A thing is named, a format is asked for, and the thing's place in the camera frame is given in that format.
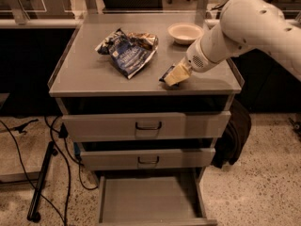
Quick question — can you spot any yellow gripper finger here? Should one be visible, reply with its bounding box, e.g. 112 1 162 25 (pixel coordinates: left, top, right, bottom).
166 59 192 86

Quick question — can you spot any blue rxbar wrapper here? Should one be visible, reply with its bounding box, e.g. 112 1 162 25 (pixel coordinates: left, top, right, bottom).
159 65 180 87

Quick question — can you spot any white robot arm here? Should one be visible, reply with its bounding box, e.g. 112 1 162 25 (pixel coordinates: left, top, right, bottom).
161 0 301 86

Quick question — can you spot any grey drawer cabinet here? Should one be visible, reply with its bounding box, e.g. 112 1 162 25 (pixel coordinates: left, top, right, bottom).
47 12 246 226

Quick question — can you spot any middle grey drawer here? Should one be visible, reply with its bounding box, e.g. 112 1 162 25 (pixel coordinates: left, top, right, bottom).
81 148 215 170

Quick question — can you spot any grey drawer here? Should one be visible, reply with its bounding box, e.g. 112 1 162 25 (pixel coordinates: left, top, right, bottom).
63 111 230 142
81 148 215 170
97 173 217 226

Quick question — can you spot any top grey drawer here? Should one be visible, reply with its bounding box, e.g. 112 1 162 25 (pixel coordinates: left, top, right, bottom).
63 111 230 142

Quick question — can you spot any bottom grey drawer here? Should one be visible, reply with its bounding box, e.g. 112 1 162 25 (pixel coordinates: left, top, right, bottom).
97 173 217 226

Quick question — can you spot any white bowl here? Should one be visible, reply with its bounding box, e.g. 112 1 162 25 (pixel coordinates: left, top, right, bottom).
167 23 203 45

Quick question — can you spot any blue chip bag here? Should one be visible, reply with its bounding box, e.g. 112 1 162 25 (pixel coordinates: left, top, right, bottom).
95 28 159 79

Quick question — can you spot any black backpack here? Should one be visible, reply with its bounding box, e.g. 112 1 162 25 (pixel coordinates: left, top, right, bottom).
212 100 251 169

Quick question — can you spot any black metal bar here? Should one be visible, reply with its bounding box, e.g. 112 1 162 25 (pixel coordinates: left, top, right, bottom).
27 141 55 223

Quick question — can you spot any black floor cable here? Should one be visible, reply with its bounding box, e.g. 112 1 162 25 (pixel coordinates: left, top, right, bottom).
0 115 99 226

